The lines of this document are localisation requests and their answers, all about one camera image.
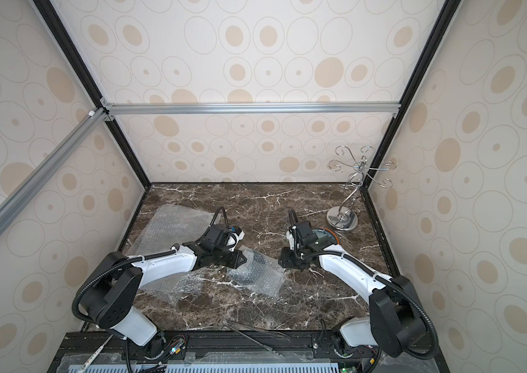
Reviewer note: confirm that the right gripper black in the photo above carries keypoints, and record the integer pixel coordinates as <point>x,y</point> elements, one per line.
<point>294,254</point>

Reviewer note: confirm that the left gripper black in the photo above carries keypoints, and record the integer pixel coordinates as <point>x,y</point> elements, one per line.
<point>238,262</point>

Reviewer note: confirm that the teal patterned dinner plate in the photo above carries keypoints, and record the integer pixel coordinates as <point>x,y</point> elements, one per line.
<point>323,233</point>

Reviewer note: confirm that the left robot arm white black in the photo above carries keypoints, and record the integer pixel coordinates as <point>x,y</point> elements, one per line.
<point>106,298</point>

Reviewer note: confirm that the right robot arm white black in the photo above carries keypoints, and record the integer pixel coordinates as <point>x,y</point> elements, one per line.
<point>396,321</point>

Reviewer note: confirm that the chrome mug tree stand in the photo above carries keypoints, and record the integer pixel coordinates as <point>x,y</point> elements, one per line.
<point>342,217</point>

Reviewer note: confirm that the silver fork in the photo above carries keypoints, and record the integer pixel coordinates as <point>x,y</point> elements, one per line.
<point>94,355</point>

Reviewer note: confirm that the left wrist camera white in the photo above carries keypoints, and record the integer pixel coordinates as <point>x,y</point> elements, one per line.
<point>236,235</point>

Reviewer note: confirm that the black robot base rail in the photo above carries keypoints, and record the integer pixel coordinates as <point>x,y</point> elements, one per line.
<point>232,351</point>

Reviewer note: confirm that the horizontal aluminium rail back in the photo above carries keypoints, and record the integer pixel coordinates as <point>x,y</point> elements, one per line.
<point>259,108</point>

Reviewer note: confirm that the diagonal aluminium rail left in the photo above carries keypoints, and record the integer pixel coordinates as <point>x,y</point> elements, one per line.
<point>30,187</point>

